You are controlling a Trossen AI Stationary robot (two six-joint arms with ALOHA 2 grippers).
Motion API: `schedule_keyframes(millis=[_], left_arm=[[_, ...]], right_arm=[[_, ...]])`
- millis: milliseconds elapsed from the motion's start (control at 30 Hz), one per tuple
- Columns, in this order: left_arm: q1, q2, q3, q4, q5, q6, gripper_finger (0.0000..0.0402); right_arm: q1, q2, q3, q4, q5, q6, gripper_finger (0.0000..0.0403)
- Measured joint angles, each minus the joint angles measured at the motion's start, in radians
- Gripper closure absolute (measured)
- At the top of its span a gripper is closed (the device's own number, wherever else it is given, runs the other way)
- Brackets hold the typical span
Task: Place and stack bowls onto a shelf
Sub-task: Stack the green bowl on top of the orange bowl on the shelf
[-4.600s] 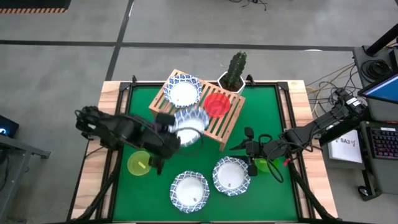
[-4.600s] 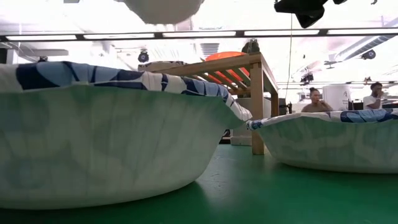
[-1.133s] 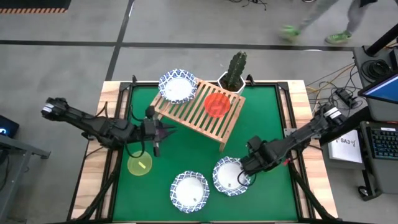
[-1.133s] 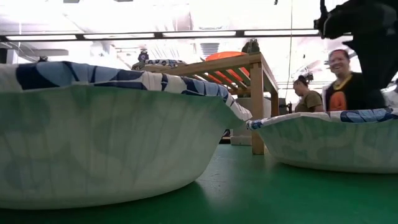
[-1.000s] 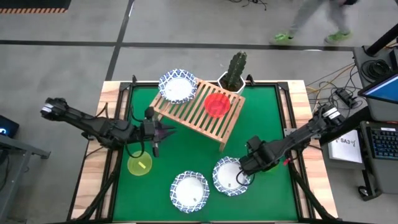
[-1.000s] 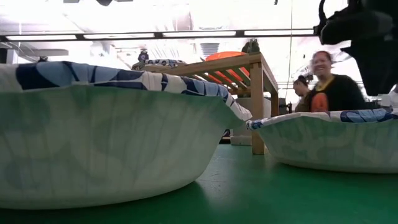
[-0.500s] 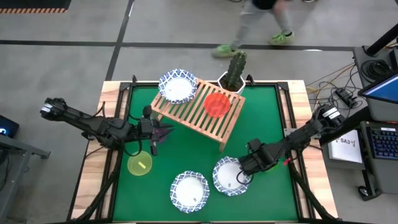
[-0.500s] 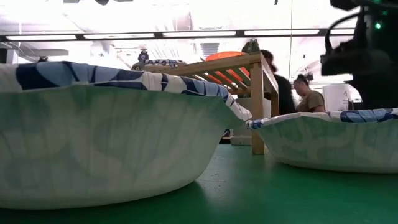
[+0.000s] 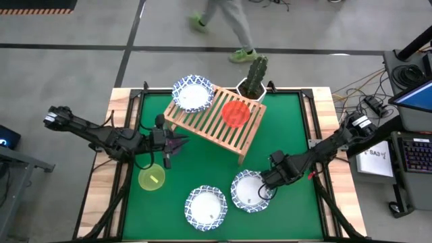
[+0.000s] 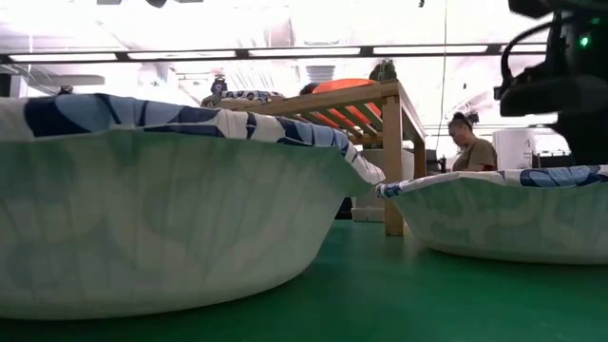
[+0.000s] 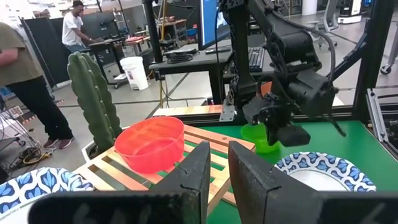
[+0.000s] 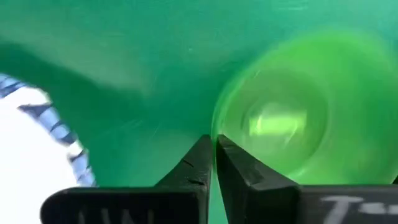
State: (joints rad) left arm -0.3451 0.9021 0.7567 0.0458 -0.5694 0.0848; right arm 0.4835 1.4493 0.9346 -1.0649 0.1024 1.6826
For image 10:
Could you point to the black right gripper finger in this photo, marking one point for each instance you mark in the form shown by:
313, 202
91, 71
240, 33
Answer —
589, 142

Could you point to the blue white patterned paper bowl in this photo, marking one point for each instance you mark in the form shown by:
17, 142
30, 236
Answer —
247, 95
142, 214
499, 223

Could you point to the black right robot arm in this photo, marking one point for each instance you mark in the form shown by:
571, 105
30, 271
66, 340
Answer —
570, 57

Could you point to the wooden slatted shelf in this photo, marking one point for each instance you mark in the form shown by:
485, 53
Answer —
393, 166

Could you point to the white cylindrical tank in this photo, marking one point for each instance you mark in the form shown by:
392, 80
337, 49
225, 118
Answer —
513, 147

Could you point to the person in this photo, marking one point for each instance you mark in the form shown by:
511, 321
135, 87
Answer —
477, 157

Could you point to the white plastic container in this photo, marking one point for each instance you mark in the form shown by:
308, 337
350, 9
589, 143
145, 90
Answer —
370, 209

